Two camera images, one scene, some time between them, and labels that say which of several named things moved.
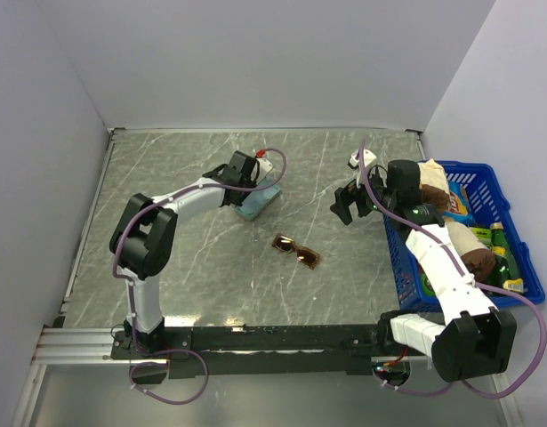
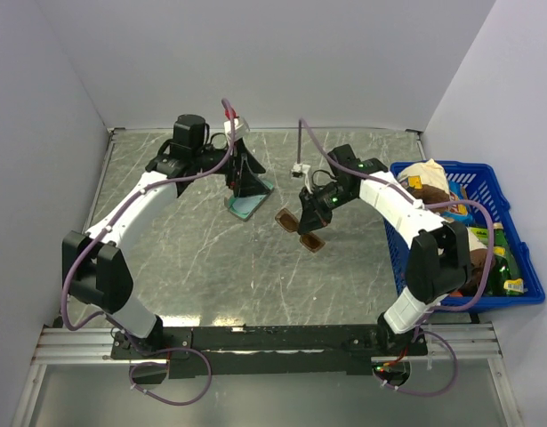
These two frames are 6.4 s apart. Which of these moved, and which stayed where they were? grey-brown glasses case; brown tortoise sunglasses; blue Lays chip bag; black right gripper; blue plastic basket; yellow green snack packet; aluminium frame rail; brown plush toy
Moved: grey-brown glasses case; black right gripper; brown tortoise sunglasses
Stayed: brown plush toy; blue Lays chip bag; blue plastic basket; yellow green snack packet; aluminium frame rail
